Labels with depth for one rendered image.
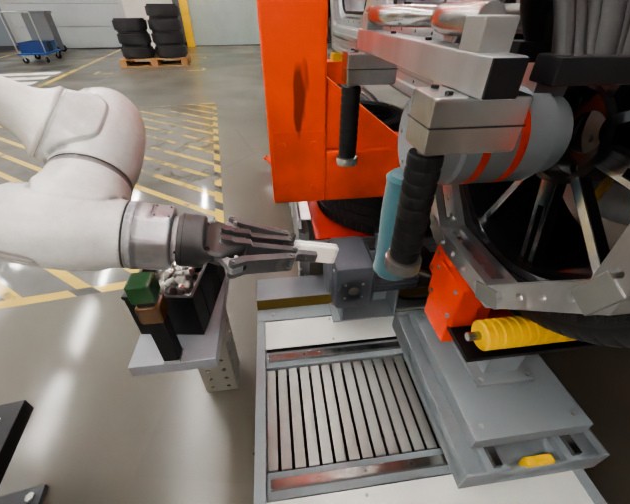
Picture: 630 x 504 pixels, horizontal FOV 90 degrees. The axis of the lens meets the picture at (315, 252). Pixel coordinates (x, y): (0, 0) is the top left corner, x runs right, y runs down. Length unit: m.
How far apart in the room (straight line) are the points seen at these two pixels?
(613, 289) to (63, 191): 0.62
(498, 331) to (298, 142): 0.67
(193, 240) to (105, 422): 0.92
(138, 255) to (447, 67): 0.39
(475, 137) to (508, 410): 0.77
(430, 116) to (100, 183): 0.38
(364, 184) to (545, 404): 0.75
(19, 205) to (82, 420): 0.94
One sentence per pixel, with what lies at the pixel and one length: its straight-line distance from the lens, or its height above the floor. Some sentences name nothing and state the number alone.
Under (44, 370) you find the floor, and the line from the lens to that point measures 1.52.
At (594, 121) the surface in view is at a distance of 0.78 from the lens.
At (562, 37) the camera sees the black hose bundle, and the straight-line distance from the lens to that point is 0.34.
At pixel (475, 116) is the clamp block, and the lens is 0.33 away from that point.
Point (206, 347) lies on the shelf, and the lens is 0.72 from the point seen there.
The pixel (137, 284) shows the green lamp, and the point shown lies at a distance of 0.58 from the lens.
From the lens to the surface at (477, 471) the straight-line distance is 0.98.
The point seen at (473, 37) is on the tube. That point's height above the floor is 0.99.
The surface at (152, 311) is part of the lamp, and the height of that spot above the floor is 0.60.
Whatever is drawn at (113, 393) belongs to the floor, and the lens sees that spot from 1.33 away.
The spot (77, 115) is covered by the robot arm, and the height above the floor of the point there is 0.90.
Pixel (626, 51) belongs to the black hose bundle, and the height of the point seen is 0.98.
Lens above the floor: 1.01
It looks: 37 degrees down
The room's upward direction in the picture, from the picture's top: straight up
